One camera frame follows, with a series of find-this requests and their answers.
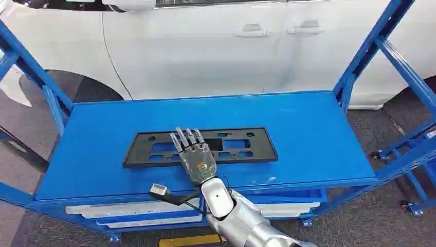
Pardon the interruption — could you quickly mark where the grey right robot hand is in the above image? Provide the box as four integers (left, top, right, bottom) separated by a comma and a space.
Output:
170, 127, 218, 187

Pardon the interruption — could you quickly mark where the black licence plate frame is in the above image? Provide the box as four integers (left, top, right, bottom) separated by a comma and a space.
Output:
122, 127, 278, 169

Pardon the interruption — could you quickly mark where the yellow floor tape strip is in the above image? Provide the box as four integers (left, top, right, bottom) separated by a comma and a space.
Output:
158, 234, 224, 247

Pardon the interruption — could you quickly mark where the white car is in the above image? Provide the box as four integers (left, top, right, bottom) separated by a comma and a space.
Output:
0, 0, 436, 111

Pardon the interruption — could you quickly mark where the blue metal cart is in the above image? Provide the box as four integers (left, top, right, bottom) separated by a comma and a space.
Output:
0, 0, 436, 243

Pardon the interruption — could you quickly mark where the black car tyre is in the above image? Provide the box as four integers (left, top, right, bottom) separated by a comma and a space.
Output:
20, 69, 124, 103

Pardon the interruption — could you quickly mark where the pale wrist camera on bracket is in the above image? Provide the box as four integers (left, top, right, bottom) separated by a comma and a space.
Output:
150, 183, 202, 207

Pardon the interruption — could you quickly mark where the white car door handle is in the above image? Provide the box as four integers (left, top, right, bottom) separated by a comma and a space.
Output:
234, 23, 273, 38
286, 20, 325, 36

